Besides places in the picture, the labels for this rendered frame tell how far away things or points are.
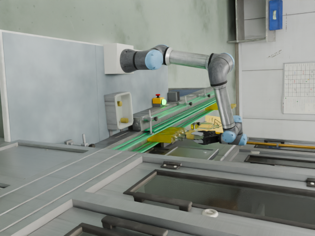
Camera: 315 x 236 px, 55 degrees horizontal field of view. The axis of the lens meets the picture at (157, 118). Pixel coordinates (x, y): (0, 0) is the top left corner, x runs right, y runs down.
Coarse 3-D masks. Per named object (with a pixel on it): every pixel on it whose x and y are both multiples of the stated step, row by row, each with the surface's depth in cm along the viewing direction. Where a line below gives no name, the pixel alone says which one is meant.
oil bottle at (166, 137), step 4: (152, 136) 212; (156, 136) 211; (160, 136) 209; (164, 136) 208; (168, 136) 206; (172, 136) 205; (148, 140) 215; (152, 140) 213; (156, 140) 212; (160, 140) 210; (164, 140) 209; (168, 140) 207; (172, 140) 206
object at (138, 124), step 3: (135, 117) 208; (138, 117) 207; (135, 120) 208; (138, 120) 206; (141, 120) 206; (135, 123) 207; (138, 123) 207; (141, 123) 207; (135, 126) 209; (138, 126) 207; (141, 126) 207; (135, 129) 209; (138, 129) 207; (141, 129) 207
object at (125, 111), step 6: (120, 96) 204; (126, 96) 203; (126, 102) 204; (120, 108) 205; (126, 108) 205; (120, 114) 205; (126, 114) 206; (132, 114) 205; (132, 120) 205; (120, 126) 196; (126, 126) 199
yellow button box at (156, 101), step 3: (153, 99) 244; (156, 99) 243; (159, 99) 242; (153, 102) 245; (156, 102) 244; (159, 102) 242; (153, 105) 246; (156, 105) 244; (159, 105) 243; (162, 105) 246
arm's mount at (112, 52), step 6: (108, 48) 188; (114, 48) 186; (120, 48) 188; (126, 48) 194; (132, 48) 199; (108, 54) 188; (114, 54) 186; (108, 60) 189; (114, 60) 187; (108, 66) 190; (114, 66) 187; (120, 66) 190; (108, 72) 190; (114, 72) 188; (120, 72) 190; (132, 72) 201
